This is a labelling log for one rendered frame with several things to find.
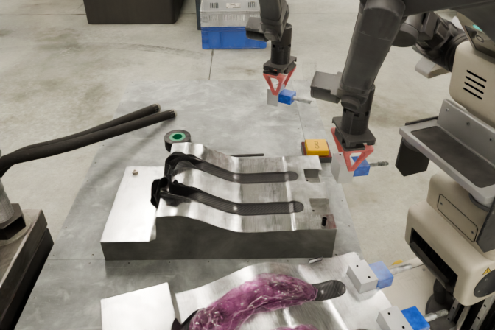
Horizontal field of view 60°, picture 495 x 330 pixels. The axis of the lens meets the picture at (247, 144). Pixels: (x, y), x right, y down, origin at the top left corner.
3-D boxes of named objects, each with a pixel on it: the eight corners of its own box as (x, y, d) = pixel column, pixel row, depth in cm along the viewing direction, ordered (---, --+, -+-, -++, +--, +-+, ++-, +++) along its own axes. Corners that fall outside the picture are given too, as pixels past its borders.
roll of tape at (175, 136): (164, 155, 127) (163, 145, 125) (165, 139, 133) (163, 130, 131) (192, 152, 128) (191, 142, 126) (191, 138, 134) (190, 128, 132)
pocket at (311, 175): (320, 180, 109) (321, 169, 106) (323, 194, 104) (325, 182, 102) (302, 180, 109) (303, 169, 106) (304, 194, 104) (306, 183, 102)
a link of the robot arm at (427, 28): (435, 42, 92) (441, 20, 93) (410, 18, 86) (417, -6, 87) (398, 47, 99) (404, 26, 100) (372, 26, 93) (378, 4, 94)
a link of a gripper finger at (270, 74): (261, 95, 128) (262, 66, 123) (272, 86, 133) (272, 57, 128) (282, 101, 125) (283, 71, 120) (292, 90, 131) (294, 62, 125)
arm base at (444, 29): (476, 37, 92) (438, 20, 102) (459, 18, 88) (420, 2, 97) (448, 71, 95) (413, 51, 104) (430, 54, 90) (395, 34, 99)
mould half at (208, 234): (314, 182, 116) (320, 141, 109) (332, 257, 95) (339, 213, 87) (130, 184, 116) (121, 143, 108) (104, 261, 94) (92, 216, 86)
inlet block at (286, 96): (313, 106, 130) (314, 90, 127) (306, 113, 126) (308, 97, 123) (273, 97, 135) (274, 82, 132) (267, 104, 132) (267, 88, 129)
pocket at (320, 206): (327, 210, 100) (328, 198, 98) (331, 226, 95) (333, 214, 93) (308, 210, 100) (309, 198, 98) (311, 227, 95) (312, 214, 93)
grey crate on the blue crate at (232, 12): (264, 12, 420) (265, -3, 411) (267, 27, 386) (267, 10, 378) (202, 13, 419) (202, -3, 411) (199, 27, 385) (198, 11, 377)
